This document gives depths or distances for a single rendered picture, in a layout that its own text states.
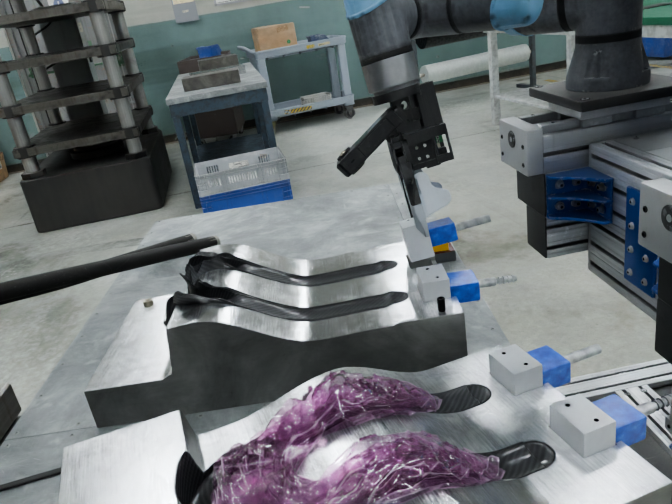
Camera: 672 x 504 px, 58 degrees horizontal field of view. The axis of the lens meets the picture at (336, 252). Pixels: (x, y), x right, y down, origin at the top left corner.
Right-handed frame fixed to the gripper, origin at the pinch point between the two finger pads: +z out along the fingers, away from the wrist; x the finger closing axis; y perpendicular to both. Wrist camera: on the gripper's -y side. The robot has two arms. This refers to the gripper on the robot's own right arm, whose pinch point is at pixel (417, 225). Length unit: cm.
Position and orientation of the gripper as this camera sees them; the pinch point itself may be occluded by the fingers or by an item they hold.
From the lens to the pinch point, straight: 92.6
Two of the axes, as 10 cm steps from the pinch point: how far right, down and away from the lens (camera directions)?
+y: 9.6, -2.8, -0.7
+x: -0.1, -2.6, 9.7
